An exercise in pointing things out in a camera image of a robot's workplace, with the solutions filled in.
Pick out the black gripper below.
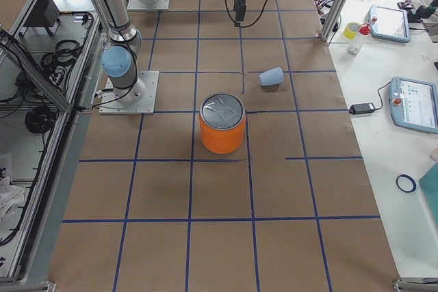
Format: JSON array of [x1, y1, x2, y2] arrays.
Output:
[[233, 0, 246, 22]]

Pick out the light blue plastic cup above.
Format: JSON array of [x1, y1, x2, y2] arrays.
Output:
[[259, 67, 284, 87]]

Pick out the yellow tape roll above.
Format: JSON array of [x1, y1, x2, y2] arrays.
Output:
[[343, 22, 361, 40]]

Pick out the orange can with silver lid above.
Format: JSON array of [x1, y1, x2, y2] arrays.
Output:
[[199, 93, 246, 155]]

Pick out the small clear bottle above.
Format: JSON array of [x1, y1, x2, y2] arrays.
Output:
[[348, 44, 360, 55]]

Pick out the red emergency stop knob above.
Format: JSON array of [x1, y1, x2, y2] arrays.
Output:
[[357, 23, 371, 36]]

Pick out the far blue teach pendant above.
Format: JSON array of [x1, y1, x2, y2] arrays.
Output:
[[368, 5, 411, 43]]

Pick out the blue teach pendant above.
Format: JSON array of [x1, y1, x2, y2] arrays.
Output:
[[389, 77, 437, 135], [368, 5, 411, 43]]

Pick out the black power adapter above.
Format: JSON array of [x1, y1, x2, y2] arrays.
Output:
[[348, 103, 376, 115]]

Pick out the grey robot mounting plate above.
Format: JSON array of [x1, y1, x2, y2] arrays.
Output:
[[99, 70, 159, 115]]

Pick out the near blue teach pendant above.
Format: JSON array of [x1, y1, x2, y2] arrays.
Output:
[[389, 77, 437, 135]]

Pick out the teal board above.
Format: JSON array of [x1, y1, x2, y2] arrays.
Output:
[[420, 163, 438, 222]]

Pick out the aluminium frame post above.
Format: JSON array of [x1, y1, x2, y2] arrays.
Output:
[[320, 0, 364, 42]]

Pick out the coiled black cables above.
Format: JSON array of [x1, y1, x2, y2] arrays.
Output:
[[40, 39, 81, 84]]

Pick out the blue tape ring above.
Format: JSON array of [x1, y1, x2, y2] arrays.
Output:
[[396, 174, 417, 194]]

